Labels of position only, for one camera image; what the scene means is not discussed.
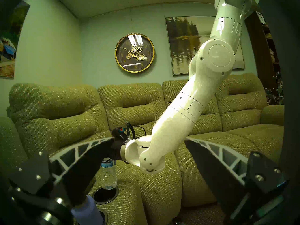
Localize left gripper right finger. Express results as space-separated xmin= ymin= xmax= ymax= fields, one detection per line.
xmin=185 ymin=137 xmax=290 ymax=218

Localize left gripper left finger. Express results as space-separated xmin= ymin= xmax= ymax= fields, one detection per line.
xmin=9 ymin=137 xmax=115 ymax=206

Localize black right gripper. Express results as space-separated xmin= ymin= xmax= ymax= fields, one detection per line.
xmin=108 ymin=127 xmax=128 ymax=160

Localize clear plastic water bottle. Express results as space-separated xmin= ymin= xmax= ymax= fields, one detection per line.
xmin=101 ymin=157 xmax=117 ymax=190

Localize purple insulated bottle black lid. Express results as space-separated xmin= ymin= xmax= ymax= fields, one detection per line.
xmin=70 ymin=195 xmax=105 ymax=225

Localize black round cup holder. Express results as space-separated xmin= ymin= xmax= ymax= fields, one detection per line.
xmin=92 ymin=186 xmax=119 ymax=205
xmin=98 ymin=209 xmax=109 ymax=225

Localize olive fabric sectional sofa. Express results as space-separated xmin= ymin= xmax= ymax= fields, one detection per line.
xmin=0 ymin=73 xmax=285 ymax=225

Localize dried plant branches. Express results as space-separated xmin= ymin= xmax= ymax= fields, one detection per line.
xmin=265 ymin=72 xmax=284 ymax=106

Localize dark wooden shelf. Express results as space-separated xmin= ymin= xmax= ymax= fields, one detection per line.
xmin=245 ymin=11 xmax=281 ymax=103

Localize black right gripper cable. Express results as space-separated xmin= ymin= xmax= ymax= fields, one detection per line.
xmin=127 ymin=123 xmax=146 ymax=140

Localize round gold-rimmed wall clock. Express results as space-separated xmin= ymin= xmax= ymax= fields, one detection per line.
xmin=115 ymin=33 xmax=155 ymax=73

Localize lake forest wall painting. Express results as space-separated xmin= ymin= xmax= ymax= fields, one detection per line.
xmin=165 ymin=16 xmax=245 ymax=76

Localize colourful boats wall painting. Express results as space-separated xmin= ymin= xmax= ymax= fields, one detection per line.
xmin=0 ymin=1 xmax=31 ymax=79

